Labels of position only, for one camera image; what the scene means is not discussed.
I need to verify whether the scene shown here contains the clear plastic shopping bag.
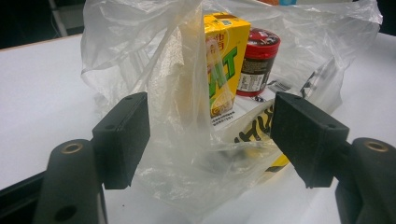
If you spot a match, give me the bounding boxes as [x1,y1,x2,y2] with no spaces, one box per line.
[79,0,384,218]

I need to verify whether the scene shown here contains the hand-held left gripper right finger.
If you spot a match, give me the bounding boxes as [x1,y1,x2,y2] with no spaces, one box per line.
[270,91,350,189]

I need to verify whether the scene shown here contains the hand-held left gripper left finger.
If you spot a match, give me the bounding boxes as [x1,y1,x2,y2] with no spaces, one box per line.
[92,91,151,190]

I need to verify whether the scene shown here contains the yellow drink carton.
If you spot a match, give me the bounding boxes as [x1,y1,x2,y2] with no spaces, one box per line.
[204,11,252,119]

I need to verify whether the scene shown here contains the white metal stand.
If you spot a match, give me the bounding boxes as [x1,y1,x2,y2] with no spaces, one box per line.
[48,0,87,37]

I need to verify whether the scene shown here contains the red-lidded jar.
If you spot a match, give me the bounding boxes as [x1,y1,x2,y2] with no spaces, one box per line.
[235,27,282,97]

